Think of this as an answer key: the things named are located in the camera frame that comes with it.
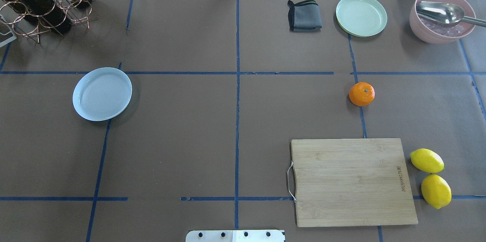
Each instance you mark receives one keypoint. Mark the orange mandarin fruit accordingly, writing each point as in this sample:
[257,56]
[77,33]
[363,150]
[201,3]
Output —
[362,94]

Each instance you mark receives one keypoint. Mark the light blue plate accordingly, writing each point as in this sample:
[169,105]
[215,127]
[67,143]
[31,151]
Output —
[102,94]

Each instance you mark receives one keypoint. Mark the white metal mounting plate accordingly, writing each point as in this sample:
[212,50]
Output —
[248,235]

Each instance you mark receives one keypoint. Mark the light green plate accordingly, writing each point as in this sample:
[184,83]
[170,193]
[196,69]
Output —
[361,18]

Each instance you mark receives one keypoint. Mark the folded grey cloth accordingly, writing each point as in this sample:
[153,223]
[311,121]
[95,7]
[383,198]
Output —
[304,16]

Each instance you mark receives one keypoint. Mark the bamboo cutting board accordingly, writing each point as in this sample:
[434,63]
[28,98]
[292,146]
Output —
[351,182]

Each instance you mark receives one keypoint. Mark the upper yellow lemon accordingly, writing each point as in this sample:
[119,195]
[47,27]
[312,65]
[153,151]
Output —
[427,161]

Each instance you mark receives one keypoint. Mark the yellow lemon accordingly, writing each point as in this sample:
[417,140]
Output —
[436,191]
[427,161]

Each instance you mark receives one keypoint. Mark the pink bowl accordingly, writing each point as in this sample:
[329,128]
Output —
[436,33]

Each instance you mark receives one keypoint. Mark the lower yellow lemon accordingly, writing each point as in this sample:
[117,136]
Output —
[436,191]

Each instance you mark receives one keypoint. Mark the large metal spoon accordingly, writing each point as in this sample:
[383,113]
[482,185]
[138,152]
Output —
[446,13]

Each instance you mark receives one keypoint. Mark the copper wire bottle rack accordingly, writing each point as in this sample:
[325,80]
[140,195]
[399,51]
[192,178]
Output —
[19,27]

